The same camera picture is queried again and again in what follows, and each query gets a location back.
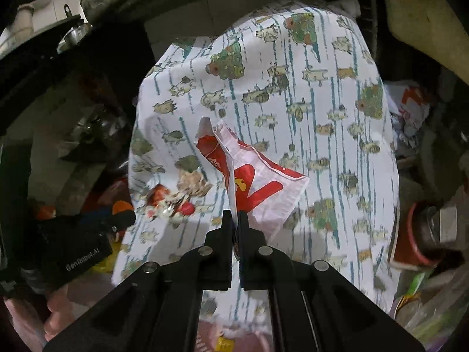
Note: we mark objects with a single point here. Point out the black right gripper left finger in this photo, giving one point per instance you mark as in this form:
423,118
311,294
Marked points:
208,267

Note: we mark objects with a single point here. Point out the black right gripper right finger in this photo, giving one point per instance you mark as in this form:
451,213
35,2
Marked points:
261,267

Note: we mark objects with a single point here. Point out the red white plastic wrapper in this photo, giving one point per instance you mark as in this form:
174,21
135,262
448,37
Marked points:
267,192

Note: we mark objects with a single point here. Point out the person's left hand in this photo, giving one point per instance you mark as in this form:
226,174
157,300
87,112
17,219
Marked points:
33,331

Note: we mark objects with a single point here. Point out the pink plastic perforated basket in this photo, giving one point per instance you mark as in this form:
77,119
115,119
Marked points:
219,336

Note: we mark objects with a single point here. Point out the red rimmed metal canister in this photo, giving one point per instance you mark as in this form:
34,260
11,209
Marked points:
414,244

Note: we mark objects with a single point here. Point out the green clear plastic bag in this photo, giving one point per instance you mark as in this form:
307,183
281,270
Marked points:
433,307

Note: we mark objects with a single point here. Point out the cartoon cat print tablecloth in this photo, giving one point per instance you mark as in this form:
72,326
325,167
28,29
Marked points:
298,83

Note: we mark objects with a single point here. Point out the crumpled red white packaging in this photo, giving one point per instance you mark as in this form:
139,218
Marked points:
408,111

